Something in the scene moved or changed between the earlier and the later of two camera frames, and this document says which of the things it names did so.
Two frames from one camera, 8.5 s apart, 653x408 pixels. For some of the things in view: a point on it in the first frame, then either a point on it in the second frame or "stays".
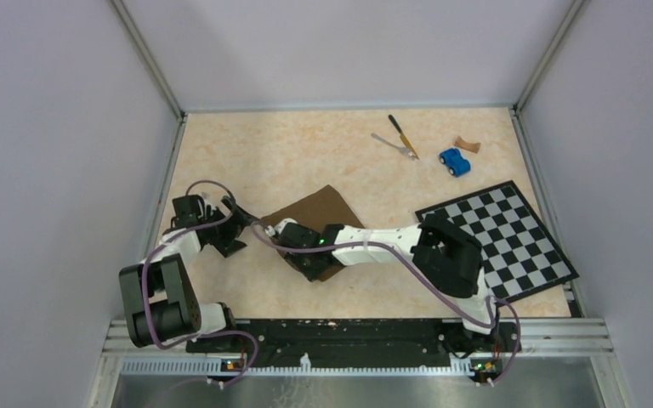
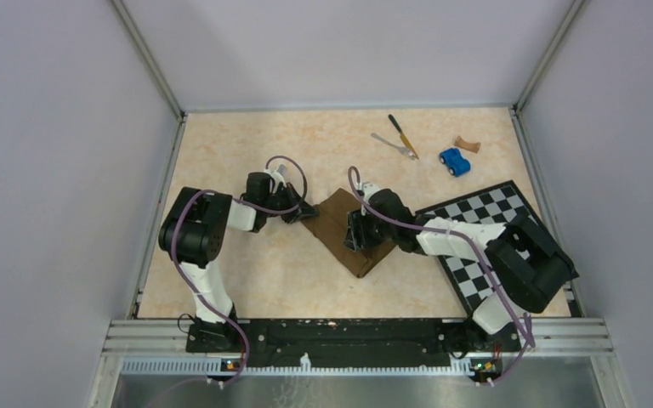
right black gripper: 310,273 → 355,239
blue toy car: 456,164 stays
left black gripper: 229,243 → 306,210
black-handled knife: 402,136 stays
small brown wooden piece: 473,147 stays
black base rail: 359,342 stays
